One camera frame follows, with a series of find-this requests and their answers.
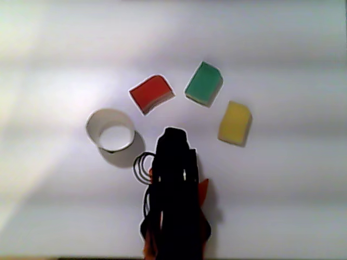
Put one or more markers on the white paper cup green band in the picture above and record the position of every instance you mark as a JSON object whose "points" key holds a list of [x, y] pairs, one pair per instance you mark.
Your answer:
{"points": [[93, 124]]}

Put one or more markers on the red sponge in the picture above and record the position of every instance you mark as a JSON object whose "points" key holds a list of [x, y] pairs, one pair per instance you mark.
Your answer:
{"points": [[150, 93]]}

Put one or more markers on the green sponge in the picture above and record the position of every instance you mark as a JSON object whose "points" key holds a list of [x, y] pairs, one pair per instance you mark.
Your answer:
{"points": [[203, 84]]}

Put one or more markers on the yellow sponge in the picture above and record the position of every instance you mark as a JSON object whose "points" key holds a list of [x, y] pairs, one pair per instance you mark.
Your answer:
{"points": [[234, 123]]}

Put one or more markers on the orange tape strip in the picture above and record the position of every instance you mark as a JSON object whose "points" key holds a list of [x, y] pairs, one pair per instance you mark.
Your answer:
{"points": [[150, 246], [150, 173], [204, 191]]}

